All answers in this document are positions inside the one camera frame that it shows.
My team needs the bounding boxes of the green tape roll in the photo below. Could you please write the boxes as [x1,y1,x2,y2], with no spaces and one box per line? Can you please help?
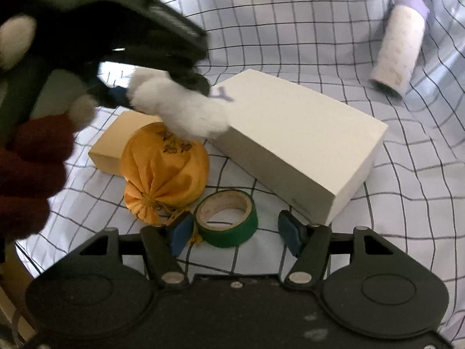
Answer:
[195,190,259,249]

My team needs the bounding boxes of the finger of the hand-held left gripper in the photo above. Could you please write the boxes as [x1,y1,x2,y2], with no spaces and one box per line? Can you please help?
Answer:
[89,82,130,109]
[80,0,211,95]

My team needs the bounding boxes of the yellow box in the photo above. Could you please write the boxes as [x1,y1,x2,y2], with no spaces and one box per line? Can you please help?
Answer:
[88,111,162,173]

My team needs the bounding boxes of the large white box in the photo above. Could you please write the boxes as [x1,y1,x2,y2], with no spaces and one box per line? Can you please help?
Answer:
[209,69,389,226]

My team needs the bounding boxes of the orange drawstring pouch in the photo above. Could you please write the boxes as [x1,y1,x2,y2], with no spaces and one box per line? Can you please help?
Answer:
[120,123,210,226]

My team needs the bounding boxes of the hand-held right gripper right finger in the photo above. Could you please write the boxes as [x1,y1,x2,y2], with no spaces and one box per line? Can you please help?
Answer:
[278,211,396,288]

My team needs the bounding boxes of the person's left hand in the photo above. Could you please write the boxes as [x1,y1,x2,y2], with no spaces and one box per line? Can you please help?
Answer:
[0,114,75,242]

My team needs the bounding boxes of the blue checked blanket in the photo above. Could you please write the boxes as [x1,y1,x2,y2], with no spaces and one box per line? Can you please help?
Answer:
[15,0,465,339]

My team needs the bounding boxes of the white plush toy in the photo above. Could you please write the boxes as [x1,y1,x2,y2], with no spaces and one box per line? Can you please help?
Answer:
[127,70,231,142]

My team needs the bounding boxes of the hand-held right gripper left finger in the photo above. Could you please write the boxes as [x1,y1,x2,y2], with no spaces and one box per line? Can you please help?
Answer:
[78,214,193,289]

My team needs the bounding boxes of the white bottle with purple cap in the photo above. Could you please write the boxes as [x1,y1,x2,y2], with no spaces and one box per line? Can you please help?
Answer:
[369,0,429,99]

